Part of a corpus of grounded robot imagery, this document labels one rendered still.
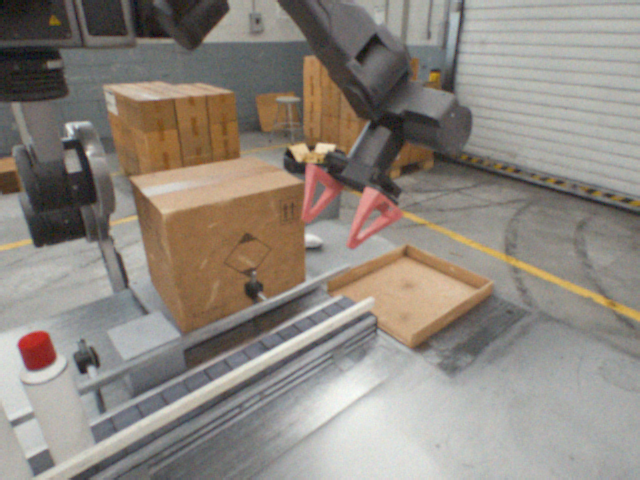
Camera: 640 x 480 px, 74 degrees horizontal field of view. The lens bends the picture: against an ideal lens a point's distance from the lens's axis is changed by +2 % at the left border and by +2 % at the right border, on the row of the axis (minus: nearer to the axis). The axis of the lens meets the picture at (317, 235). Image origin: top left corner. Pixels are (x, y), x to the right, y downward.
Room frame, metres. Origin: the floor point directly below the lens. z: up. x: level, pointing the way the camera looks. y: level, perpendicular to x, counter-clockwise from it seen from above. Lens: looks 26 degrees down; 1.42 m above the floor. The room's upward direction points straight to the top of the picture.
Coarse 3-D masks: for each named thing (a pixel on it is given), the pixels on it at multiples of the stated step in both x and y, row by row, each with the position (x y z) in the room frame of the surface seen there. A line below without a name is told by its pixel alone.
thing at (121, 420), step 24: (336, 312) 0.72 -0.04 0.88; (288, 336) 0.64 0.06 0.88; (240, 360) 0.58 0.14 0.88; (288, 360) 0.58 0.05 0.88; (192, 384) 0.52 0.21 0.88; (240, 384) 0.52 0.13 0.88; (144, 408) 0.48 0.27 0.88; (96, 432) 0.43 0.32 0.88; (48, 456) 0.39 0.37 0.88; (120, 456) 0.39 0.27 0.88
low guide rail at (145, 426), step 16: (368, 304) 0.71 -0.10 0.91; (336, 320) 0.65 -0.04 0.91; (304, 336) 0.60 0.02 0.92; (320, 336) 0.62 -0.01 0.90; (272, 352) 0.56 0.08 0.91; (288, 352) 0.58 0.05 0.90; (240, 368) 0.52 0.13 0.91; (256, 368) 0.53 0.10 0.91; (208, 384) 0.49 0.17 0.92; (224, 384) 0.50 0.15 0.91; (192, 400) 0.46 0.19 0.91; (160, 416) 0.43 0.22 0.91; (176, 416) 0.44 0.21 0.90; (128, 432) 0.40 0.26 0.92; (144, 432) 0.41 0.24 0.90; (96, 448) 0.38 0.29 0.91; (112, 448) 0.39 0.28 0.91; (64, 464) 0.36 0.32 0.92; (80, 464) 0.36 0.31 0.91
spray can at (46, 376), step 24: (24, 336) 0.40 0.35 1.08; (48, 336) 0.40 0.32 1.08; (24, 360) 0.38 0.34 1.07; (48, 360) 0.39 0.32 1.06; (24, 384) 0.37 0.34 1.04; (48, 384) 0.38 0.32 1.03; (72, 384) 0.40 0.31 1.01; (48, 408) 0.37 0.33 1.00; (72, 408) 0.39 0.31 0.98; (48, 432) 0.37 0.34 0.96; (72, 432) 0.38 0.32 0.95; (72, 456) 0.37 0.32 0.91
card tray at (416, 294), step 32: (384, 256) 0.99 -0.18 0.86; (416, 256) 1.02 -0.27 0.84; (352, 288) 0.88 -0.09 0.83; (384, 288) 0.88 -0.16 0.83; (416, 288) 0.88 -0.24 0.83; (448, 288) 0.88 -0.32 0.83; (480, 288) 0.83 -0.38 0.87; (384, 320) 0.75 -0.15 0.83; (416, 320) 0.75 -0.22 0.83; (448, 320) 0.74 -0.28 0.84
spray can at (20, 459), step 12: (0, 408) 0.35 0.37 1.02; (0, 420) 0.35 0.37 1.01; (0, 432) 0.34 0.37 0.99; (12, 432) 0.36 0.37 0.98; (0, 444) 0.34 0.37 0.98; (12, 444) 0.35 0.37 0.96; (0, 456) 0.33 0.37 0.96; (12, 456) 0.34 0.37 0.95; (24, 456) 0.36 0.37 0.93; (0, 468) 0.33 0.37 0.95; (12, 468) 0.34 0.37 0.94; (24, 468) 0.35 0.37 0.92
